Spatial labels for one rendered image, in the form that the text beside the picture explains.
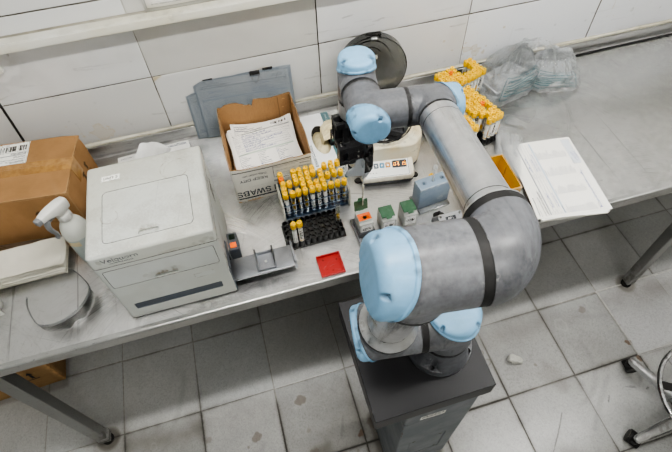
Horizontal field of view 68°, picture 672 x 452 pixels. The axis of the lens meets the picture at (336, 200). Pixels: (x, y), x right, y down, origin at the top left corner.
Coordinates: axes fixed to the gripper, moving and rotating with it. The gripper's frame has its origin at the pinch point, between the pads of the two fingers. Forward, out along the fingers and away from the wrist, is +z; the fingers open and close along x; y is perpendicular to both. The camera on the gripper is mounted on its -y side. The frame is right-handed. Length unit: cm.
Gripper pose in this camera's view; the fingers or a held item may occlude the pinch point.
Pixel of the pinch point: (363, 171)
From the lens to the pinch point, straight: 123.1
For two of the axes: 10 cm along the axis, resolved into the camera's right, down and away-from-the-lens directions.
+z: 0.3, 6.1, 8.0
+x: 3.1, 7.5, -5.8
